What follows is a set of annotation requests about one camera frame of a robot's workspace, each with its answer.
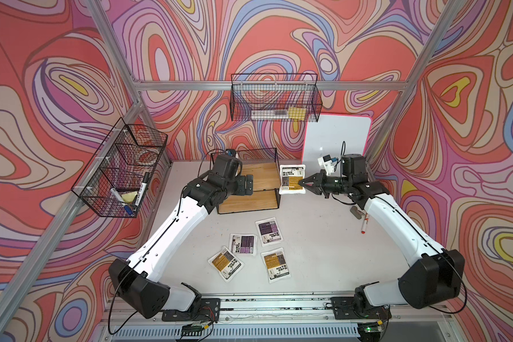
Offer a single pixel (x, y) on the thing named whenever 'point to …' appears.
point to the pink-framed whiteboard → (333, 135)
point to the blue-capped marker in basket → (122, 201)
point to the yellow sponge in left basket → (129, 197)
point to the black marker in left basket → (142, 189)
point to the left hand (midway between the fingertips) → (242, 180)
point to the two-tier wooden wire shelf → (263, 164)
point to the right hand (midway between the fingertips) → (299, 188)
